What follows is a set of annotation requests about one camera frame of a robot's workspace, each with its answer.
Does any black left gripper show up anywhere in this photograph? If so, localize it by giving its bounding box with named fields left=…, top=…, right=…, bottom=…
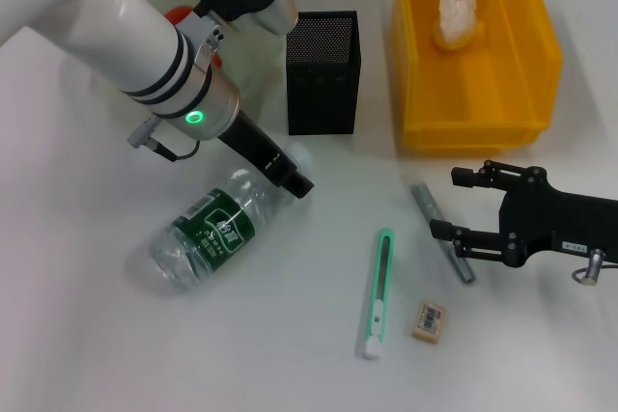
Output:
left=218, top=109, right=316, bottom=200

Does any white paper ball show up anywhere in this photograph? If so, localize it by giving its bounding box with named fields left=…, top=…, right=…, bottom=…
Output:
left=432, top=0, right=479, bottom=53

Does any black mesh pen holder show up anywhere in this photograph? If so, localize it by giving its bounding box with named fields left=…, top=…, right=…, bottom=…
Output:
left=284, top=10, right=363, bottom=137

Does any pale green glass fruit plate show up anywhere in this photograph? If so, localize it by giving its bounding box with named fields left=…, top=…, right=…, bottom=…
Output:
left=127, top=0, right=287, bottom=141

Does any gripper connector cable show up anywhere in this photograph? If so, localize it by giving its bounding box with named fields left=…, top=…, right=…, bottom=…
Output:
left=126, top=116, right=202, bottom=163
left=571, top=247, right=608, bottom=288

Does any red-orange fruit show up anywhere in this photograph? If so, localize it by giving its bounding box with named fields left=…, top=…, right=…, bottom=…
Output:
left=163, top=5, right=224, bottom=70

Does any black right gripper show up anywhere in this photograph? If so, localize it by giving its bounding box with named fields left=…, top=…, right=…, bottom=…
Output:
left=428, top=159, right=618, bottom=269

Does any yellow plastic bin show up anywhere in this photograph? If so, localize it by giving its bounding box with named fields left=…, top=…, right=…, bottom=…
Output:
left=393, top=0, right=565, bottom=156

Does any clear water bottle green label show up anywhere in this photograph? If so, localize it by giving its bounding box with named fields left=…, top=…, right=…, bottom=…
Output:
left=124, top=144, right=314, bottom=290

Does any beige eraser with barcode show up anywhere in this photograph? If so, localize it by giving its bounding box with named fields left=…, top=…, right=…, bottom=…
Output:
left=410, top=299, right=448, bottom=345

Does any grey metal pen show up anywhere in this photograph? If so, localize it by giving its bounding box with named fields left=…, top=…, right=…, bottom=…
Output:
left=407, top=181, right=478, bottom=286

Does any right gripper connector cable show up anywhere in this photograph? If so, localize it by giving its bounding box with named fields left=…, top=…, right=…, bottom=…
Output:
left=571, top=247, right=608, bottom=288

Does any left gripper connector cable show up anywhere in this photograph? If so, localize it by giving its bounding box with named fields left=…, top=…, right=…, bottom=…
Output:
left=126, top=116, right=202, bottom=163

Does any green utility knife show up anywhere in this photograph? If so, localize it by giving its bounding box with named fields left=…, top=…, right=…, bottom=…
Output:
left=361, top=227, right=398, bottom=361

